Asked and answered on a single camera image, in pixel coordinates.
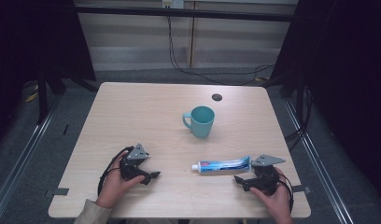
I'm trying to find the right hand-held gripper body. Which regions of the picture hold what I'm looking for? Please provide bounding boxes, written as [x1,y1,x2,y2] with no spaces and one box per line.
[250,154,287,197]

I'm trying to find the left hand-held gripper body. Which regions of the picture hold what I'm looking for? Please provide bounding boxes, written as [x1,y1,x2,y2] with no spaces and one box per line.
[119,143,152,182]

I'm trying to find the blue and white toothpaste tube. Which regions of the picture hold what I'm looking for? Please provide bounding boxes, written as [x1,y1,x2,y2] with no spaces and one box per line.
[191,155,252,175]

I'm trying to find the teal mug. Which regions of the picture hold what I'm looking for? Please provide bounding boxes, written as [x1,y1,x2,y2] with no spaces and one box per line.
[182,105,216,139]

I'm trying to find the person's right hand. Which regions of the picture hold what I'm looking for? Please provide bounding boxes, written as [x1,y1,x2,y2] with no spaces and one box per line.
[249,167,294,224]

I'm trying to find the person's left hand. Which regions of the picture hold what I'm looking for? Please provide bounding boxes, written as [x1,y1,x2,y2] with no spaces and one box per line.
[95,150,147,210]

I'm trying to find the grey tape piece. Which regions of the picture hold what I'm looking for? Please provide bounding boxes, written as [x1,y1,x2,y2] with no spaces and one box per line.
[52,187,70,197]
[291,184,312,194]

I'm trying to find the black metal stand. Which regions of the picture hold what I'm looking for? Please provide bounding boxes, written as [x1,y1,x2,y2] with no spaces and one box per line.
[36,64,99,126]
[262,68,307,125]

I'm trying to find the yellow floor scrap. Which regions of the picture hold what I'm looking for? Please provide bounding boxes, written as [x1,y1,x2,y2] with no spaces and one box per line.
[24,91,39,104]

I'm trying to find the black curtain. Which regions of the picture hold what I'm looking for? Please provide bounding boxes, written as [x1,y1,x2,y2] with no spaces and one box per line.
[0,0,97,152]
[268,0,381,204]

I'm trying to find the black horizontal bar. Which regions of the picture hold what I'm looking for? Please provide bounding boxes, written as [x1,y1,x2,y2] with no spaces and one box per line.
[74,5,297,23]

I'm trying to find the metal floor rail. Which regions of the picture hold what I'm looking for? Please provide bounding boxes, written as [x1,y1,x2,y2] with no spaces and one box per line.
[0,95,62,218]
[283,98,355,224]

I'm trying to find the black floor cables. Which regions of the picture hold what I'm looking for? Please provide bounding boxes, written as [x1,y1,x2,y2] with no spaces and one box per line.
[284,86,315,151]

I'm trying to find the black wall cable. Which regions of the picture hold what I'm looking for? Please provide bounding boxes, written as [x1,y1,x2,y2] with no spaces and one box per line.
[166,15,275,86]

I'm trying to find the wooden wall strip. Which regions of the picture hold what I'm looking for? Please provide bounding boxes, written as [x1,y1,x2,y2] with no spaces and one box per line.
[186,1,198,68]

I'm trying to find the white wall outlet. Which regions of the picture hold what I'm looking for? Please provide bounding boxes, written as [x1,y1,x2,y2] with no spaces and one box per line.
[162,0,185,9]

